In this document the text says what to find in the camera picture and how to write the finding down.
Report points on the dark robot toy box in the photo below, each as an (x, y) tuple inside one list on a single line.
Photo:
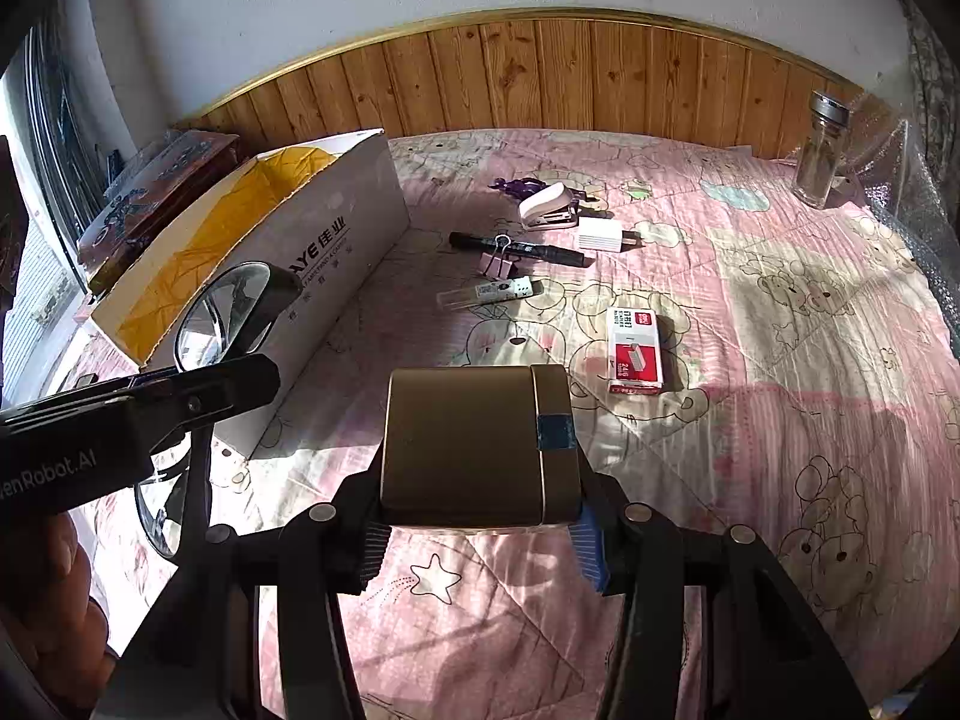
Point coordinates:
[(150, 195)]

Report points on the white charger adapter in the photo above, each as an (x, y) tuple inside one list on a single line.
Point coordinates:
[(600, 234)]

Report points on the white stapler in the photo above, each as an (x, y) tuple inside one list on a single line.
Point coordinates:
[(547, 206)]

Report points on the glass jar metal lid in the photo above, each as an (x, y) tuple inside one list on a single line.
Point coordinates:
[(820, 157)]

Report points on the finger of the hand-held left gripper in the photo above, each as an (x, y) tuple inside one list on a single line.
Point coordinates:
[(217, 394)]

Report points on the white cardboard box yellow tape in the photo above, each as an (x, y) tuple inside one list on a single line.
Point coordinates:
[(330, 217)]

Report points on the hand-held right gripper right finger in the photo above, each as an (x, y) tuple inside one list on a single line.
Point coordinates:
[(589, 549)]

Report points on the black frame glasses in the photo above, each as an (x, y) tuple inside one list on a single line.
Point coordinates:
[(225, 315)]

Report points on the pink binder clip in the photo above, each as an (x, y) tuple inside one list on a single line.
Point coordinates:
[(501, 261)]

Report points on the purple toy figure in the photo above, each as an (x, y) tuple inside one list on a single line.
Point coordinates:
[(517, 184)]

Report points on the gold metal box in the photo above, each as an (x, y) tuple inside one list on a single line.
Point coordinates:
[(457, 450)]

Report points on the red staples box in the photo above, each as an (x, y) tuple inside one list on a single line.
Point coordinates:
[(637, 360)]

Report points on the black marker pen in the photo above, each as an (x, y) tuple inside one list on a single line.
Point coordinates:
[(525, 249)]

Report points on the person's left hand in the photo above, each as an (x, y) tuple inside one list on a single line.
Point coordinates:
[(64, 577)]

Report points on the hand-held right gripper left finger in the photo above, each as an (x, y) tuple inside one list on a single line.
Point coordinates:
[(372, 549)]

